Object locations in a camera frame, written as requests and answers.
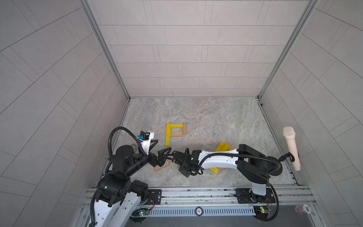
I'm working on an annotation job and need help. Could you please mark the natural wood block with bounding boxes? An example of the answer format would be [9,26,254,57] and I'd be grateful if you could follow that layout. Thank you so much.
[170,132,183,137]
[154,160,170,171]
[182,123,187,135]

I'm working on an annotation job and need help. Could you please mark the right circuit board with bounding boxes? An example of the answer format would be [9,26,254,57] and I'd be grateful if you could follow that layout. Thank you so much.
[253,206,272,219]

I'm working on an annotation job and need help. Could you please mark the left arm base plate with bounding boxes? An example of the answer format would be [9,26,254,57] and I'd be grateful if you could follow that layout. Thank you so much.
[142,189,162,205]

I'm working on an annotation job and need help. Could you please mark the yellow block pair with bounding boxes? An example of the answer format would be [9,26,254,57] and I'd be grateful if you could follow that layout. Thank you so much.
[215,142,225,152]
[221,144,230,152]

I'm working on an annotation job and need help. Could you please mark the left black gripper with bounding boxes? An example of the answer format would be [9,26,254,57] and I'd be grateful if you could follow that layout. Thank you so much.
[124,139,172,177]

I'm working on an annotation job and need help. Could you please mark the circuit board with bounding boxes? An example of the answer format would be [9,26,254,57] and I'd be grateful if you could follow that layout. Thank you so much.
[131,208,150,217]
[253,206,272,219]

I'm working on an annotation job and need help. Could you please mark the beige cylinder post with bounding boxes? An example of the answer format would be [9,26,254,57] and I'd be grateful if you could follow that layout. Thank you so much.
[283,126,301,171]

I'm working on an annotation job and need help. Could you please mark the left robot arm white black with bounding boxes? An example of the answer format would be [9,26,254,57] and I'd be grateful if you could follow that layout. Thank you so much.
[88,126,172,227]

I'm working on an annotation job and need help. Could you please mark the left circuit board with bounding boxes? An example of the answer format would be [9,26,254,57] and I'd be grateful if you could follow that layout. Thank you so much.
[131,208,150,217]

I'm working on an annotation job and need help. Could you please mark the yellow block right pair inner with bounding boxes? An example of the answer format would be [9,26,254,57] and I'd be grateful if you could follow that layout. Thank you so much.
[215,142,225,152]

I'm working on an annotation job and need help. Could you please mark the yellow block right pair outer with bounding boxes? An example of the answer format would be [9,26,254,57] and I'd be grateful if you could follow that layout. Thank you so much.
[221,144,230,152]

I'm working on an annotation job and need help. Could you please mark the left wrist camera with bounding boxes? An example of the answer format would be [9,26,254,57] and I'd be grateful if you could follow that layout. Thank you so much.
[137,131,154,156]

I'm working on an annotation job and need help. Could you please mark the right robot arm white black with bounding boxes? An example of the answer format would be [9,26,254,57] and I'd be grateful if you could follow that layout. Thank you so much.
[167,144,286,222]

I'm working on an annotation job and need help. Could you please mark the aluminium rail frame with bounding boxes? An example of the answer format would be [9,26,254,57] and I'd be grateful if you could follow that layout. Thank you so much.
[80,184,327,227]

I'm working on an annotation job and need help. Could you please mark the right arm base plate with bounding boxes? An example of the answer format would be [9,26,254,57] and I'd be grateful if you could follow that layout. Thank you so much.
[233,188,276,204]

